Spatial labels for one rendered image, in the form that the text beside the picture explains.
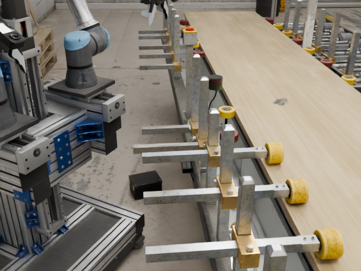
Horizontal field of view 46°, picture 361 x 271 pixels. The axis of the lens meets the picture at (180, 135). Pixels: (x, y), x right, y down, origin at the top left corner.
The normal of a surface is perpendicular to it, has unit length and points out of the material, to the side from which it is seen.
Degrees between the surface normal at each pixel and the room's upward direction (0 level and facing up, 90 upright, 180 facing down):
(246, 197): 90
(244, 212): 90
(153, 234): 0
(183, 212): 0
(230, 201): 90
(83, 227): 0
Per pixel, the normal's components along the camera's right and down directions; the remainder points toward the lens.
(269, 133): 0.00, -0.89
